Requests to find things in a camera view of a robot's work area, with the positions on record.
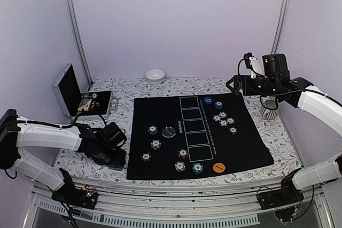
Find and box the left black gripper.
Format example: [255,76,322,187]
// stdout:
[96,145,126,168]

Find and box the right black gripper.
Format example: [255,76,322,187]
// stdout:
[227,75,279,97]

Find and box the red chip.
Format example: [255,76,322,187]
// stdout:
[178,149,188,159]
[141,153,152,162]
[229,127,238,135]

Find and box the green chip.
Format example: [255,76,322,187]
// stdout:
[192,163,204,175]
[215,101,223,109]
[147,125,158,135]

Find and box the white chip cluster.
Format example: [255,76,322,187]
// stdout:
[219,120,228,127]
[227,118,235,124]
[219,112,227,119]

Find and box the clear dealer button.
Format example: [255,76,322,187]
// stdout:
[161,126,176,139]

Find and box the blue small blind button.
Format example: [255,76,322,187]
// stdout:
[203,97,213,105]

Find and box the orange big blind button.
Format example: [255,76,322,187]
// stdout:
[213,162,226,174]

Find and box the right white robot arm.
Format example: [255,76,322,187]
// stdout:
[226,53,341,205]

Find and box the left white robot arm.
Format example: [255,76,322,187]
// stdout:
[1,109,127,203]

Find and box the white ribbed cup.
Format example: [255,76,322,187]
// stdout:
[260,100,279,120]

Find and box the silver poker chip case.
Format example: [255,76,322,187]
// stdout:
[52,63,119,120]

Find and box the white ceramic bowl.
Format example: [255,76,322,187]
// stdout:
[145,69,166,84]

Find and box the black poker mat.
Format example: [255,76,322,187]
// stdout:
[127,93,274,180]

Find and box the right aluminium frame post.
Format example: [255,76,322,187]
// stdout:
[270,0,290,54]

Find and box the aluminium frame post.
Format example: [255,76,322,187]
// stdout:
[270,0,290,54]
[65,0,94,87]

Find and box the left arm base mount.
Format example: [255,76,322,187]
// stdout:
[51,185,98,210]

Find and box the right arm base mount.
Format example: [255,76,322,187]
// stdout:
[256,183,304,210]

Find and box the left aluminium frame post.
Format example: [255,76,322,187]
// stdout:
[65,0,94,87]

